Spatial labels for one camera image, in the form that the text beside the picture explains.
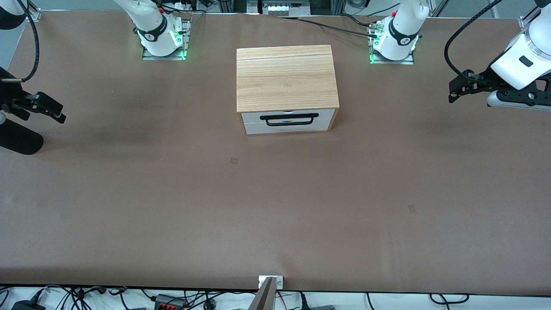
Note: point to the white power strip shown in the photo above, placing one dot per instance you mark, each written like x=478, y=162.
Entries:
x=280, y=8

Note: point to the black rounded object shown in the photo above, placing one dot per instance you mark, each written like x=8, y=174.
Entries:
x=19, y=140

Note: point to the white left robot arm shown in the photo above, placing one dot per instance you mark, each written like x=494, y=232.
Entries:
x=523, y=47

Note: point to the brown camera mount pole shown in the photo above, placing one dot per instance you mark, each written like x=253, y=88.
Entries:
x=264, y=299

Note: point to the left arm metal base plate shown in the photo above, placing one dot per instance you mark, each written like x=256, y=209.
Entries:
x=409, y=62

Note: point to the aluminium profile frame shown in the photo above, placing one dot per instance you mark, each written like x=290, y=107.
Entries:
x=339, y=6

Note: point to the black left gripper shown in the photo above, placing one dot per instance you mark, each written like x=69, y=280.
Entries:
x=485, y=79

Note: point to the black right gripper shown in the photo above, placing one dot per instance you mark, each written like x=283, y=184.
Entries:
x=9, y=95

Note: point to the brown table cover sheet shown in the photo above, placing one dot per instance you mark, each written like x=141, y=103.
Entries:
x=129, y=215

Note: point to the small metal bracket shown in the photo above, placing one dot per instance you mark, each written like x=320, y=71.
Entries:
x=280, y=282

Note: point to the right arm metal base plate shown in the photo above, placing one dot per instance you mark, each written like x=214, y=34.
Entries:
x=148, y=56

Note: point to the black plug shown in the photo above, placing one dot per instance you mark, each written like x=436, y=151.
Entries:
x=26, y=306

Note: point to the light wooden drawer cabinet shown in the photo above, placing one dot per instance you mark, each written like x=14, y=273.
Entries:
x=284, y=77

